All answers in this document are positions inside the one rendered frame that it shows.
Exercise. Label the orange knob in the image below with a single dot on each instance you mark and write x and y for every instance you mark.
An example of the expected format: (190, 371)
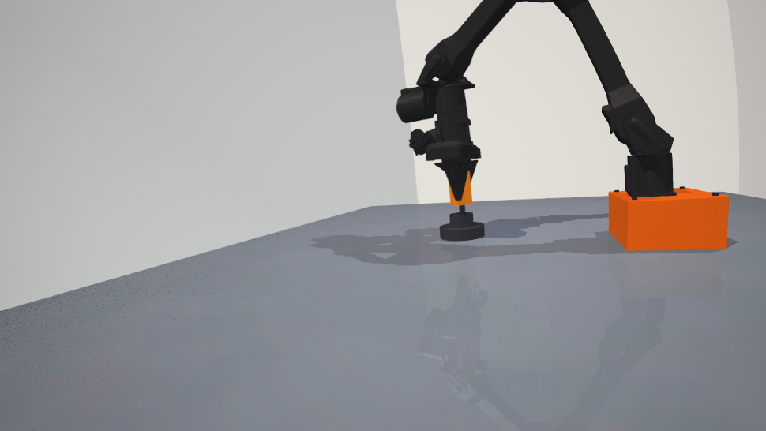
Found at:
(467, 197)

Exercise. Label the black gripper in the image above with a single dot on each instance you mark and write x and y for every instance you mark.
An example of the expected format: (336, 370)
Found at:
(456, 151)

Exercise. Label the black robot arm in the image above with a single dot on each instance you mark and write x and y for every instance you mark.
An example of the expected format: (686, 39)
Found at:
(649, 169)

